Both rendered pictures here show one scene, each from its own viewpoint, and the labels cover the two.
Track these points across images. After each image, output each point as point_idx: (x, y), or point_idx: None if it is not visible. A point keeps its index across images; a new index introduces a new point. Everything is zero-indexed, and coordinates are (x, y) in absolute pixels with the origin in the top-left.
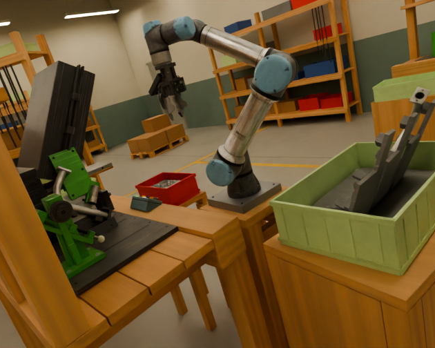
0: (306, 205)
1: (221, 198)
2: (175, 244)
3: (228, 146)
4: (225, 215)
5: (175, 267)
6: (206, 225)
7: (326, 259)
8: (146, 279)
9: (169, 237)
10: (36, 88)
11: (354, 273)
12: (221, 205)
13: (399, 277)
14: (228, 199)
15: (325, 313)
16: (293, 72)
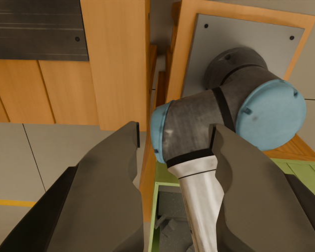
0: (155, 212)
1: (202, 53)
2: (67, 86)
3: (182, 190)
4: (143, 114)
5: (44, 123)
6: (111, 107)
7: (151, 184)
8: (12, 111)
9: (70, 61)
10: None
11: (144, 200)
12: (188, 58)
13: (150, 215)
14: (198, 71)
15: (146, 153)
16: None
